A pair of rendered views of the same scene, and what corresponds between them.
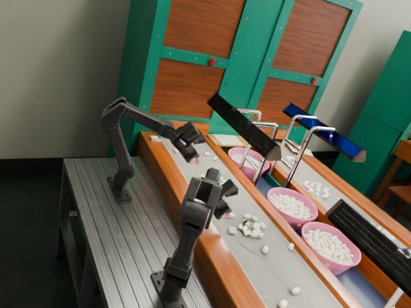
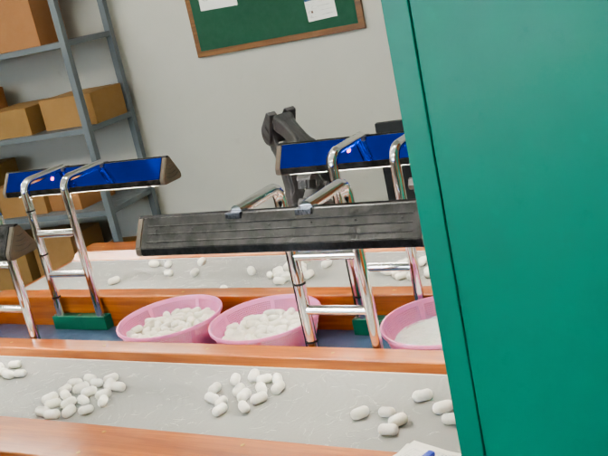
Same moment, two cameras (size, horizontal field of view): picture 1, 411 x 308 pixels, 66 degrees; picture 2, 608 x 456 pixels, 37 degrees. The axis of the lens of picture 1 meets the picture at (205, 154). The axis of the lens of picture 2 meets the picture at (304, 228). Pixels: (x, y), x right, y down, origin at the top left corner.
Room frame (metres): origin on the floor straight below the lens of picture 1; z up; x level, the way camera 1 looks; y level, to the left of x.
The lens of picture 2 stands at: (3.23, -1.24, 1.50)
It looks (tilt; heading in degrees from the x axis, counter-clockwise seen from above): 16 degrees down; 154
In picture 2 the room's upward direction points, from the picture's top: 12 degrees counter-clockwise
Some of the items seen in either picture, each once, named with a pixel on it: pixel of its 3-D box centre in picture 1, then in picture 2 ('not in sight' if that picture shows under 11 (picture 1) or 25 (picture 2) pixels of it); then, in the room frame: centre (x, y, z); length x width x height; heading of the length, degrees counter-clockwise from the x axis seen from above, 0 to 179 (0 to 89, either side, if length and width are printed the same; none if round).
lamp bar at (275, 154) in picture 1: (240, 121); (394, 147); (1.50, -0.12, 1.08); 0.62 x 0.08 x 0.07; 32
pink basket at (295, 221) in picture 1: (288, 209); (269, 335); (1.42, -0.50, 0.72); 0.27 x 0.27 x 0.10
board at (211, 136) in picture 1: (232, 140); not in sight; (1.98, -0.15, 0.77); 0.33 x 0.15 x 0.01; 122
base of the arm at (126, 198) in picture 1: (120, 183); not in sight; (1.22, 0.34, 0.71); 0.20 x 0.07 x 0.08; 37
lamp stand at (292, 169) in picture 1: (298, 155); (313, 299); (1.75, -0.53, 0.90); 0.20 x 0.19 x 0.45; 32
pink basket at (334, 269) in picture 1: (326, 249); (174, 332); (1.18, -0.65, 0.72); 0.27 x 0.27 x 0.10
